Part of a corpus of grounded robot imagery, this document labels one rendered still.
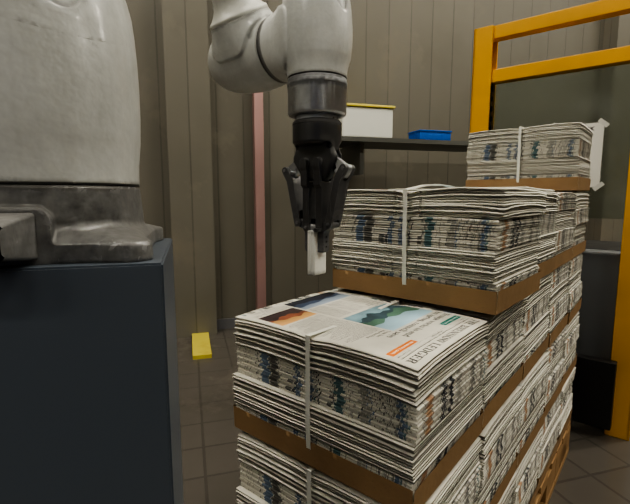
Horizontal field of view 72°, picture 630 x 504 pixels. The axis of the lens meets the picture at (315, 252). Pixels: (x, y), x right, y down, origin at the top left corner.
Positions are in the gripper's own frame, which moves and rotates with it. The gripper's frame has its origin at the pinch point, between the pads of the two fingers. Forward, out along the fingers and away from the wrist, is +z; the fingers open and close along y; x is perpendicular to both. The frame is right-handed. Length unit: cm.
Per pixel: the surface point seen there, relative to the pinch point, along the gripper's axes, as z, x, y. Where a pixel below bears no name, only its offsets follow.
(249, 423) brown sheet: 33.1, 2.0, 14.4
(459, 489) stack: 40.8, -15.6, -18.8
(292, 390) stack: 23.6, 1.6, 3.9
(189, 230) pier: 16, -131, 226
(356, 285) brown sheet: 11.0, -26.7, 10.3
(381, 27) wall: -145, -268, 151
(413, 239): -0.2, -26.7, -3.3
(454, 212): -5.8, -26.6, -11.5
